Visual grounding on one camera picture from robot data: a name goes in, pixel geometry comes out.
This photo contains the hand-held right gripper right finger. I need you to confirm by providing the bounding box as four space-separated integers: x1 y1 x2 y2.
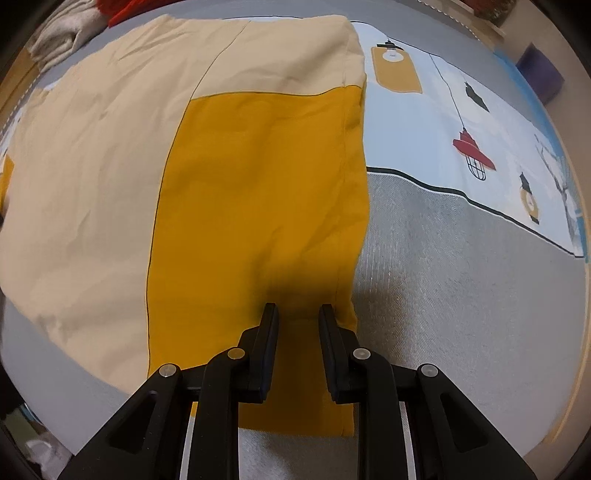
318 304 539 480

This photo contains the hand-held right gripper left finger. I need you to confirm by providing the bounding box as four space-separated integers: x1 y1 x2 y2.
58 302 280 480

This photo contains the beige and yellow jacket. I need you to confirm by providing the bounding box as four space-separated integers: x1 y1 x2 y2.
0 14 373 439

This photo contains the printed grey blue bedsheet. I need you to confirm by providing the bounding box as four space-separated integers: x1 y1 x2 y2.
0 0 591 480

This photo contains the purple box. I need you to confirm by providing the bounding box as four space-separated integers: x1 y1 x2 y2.
516 42 566 106

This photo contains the red knit sweater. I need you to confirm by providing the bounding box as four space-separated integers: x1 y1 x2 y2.
97 0 160 27

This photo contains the folded beige blanket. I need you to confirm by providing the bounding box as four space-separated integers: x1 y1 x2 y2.
27 0 112 70

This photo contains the wooden bed frame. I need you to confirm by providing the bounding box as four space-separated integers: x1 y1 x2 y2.
0 51 40 134

